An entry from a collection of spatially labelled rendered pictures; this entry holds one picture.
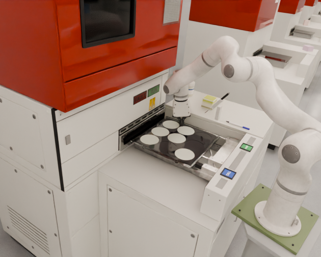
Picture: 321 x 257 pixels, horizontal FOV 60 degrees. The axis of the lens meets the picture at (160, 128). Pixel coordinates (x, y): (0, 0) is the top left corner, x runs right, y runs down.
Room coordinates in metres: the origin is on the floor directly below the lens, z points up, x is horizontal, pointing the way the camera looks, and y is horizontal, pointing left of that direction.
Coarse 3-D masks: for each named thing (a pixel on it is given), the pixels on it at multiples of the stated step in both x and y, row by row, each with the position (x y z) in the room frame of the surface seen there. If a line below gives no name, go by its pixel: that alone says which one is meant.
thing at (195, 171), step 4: (140, 148) 1.28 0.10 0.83; (144, 148) 1.26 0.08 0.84; (148, 152) 1.25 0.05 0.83; (152, 152) 1.23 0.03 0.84; (156, 156) 1.22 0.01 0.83; (160, 156) 1.21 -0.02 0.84; (164, 160) 1.20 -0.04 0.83; (168, 160) 1.19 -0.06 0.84; (172, 164) 1.17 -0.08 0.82; (176, 164) 1.16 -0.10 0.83; (180, 168) 1.15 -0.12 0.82; (184, 168) 1.14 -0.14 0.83; (188, 168) 1.13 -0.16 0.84; (192, 168) 1.12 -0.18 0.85; (196, 168) 1.12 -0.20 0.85; (192, 172) 1.11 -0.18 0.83; (196, 172) 1.10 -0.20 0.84
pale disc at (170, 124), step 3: (168, 120) 1.51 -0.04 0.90; (171, 120) 1.51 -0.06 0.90; (165, 123) 1.47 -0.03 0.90; (168, 123) 1.47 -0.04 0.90; (171, 123) 1.47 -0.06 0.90; (174, 123) 1.47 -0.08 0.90; (177, 123) 1.48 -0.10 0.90; (165, 126) 1.43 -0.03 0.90; (168, 126) 1.43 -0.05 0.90; (171, 126) 1.43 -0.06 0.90; (174, 126) 1.44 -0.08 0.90; (177, 126) 1.44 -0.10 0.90
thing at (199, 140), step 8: (152, 128) 1.39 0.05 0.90; (168, 128) 1.41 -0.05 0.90; (176, 128) 1.42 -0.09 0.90; (160, 136) 1.31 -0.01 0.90; (184, 136) 1.34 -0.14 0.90; (192, 136) 1.35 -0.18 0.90; (200, 136) 1.36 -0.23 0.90; (208, 136) 1.37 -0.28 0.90; (216, 136) 1.37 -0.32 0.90; (144, 144) 1.22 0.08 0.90; (152, 144) 1.23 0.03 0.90; (160, 144) 1.23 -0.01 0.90; (168, 144) 1.24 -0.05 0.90; (176, 144) 1.25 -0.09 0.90; (184, 144) 1.26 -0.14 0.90; (192, 144) 1.26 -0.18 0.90; (200, 144) 1.27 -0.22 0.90; (208, 144) 1.28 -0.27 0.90; (168, 152) 1.16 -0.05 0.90; (200, 152) 1.19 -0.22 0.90; (184, 160) 1.11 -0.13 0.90; (192, 160) 1.12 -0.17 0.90
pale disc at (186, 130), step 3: (180, 126) 1.45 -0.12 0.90; (183, 126) 1.45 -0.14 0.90; (186, 126) 1.45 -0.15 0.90; (177, 129) 1.41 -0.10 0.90; (180, 129) 1.42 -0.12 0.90; (183, 129) 1.42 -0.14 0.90; (186, 129) 1.42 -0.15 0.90; (189, 129) 1.43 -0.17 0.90; (192, 129) 1.43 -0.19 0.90; (180, 132) 1.38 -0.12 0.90; (183, 132) 1.38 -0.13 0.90; (186, 132) 1.39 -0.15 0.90; (189, 132) 1.39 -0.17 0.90; (192, 132) 1.39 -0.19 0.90
